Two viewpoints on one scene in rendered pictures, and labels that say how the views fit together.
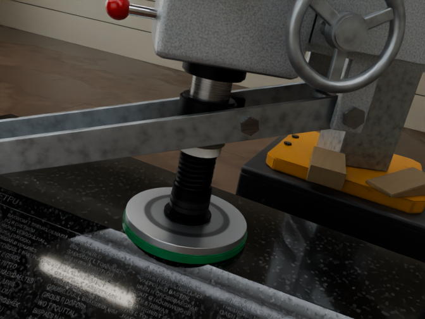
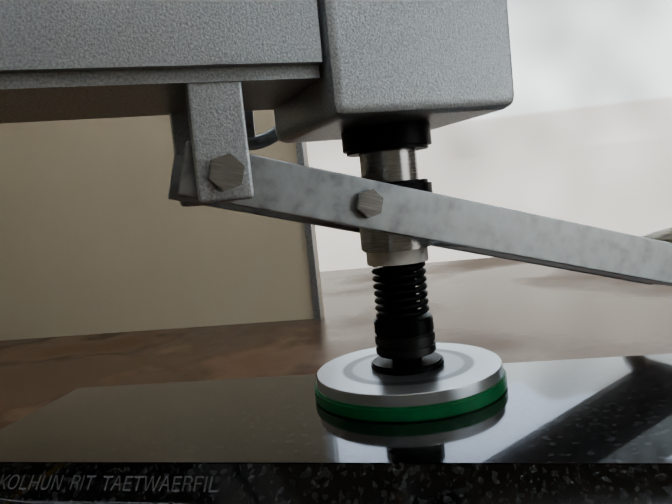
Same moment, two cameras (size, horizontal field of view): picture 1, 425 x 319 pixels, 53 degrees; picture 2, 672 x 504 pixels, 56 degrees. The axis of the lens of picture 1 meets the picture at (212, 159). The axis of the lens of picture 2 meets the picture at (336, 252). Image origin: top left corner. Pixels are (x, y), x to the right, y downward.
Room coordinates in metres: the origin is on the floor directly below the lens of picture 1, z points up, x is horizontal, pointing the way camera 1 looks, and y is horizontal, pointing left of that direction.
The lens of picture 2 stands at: (1.37, -0.13, 1.05)
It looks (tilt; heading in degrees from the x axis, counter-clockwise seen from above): 5 degrees down; 173
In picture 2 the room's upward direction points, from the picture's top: 6 degrees counter-clockwise
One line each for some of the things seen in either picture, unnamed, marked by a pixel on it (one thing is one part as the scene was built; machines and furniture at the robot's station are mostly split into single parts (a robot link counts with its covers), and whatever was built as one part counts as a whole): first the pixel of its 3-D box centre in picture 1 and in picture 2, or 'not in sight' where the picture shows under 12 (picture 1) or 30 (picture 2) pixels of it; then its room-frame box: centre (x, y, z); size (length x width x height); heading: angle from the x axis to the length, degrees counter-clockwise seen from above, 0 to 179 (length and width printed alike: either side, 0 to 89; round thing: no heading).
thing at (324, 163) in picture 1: (326, 166); not in sight; (1.23, -0.34, 0.81); 0.20 x 0.10 x 0.05; 168
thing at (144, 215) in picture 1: (186, 216); (408, 370); (0.67, 0.02, 0.84); 0.21 x 0.21 x 0.01
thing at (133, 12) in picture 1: (135, 10); not in sight; (0.57, 0.13, 1.17); 0.08 x 0.03 x 0.03; 103
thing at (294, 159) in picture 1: (348, 162); not in sight; (1.45, -0.47, 0.76); 0.49 x 0.49 x 0.05; 70
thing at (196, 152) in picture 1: (201, 140); (396, 246); (0.67, 0.02, 0.99); 0.07 x 0.07 x 0.04
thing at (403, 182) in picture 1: (402, 181); not in sight; (1.23, -0.57, 0.80); 0.20 x 0.10 x 0.05; 121
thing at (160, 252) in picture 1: (186, 218); (408, 373); (0.67, 0.02, 0.84); 0.22 x 0.22 x 0.04
